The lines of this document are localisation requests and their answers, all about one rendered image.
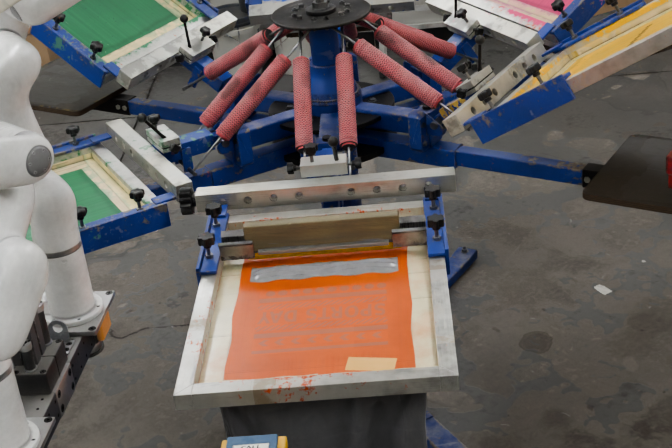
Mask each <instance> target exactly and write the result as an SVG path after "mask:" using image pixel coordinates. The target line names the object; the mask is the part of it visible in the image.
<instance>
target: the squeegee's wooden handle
mask: <svg viewBox="0 0 672 448"><path fill-rule="evenodd" d="M392 229H400V223H399V212H398V210H393V211H380V212H368V213H355V214H343V215H330V216H318V217H306V218H293V219H281V220H268V221H256V222H244V225H243V232H244V238H245V241H252V242H253V246H254V253H258V249H269V248H282V247H294V246H307V245H320V244H333V243H345V242H358V241H371V240H383V239H388V240H389V242H393V240H392Z"/></svg>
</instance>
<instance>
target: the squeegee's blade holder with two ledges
mask: <svg viewBox="0 0 672 448"><path fill-rule="evenodd" d="M384 245H389V240H388V239H383V240H371V241H358V242H345V243H333V244H320V245H307V246H294V247H282V248H269V249H258V255H270V254H283V253H295V252H308V251H321V250H333V249H346V248H359V247H372V246H384Z"/></svg>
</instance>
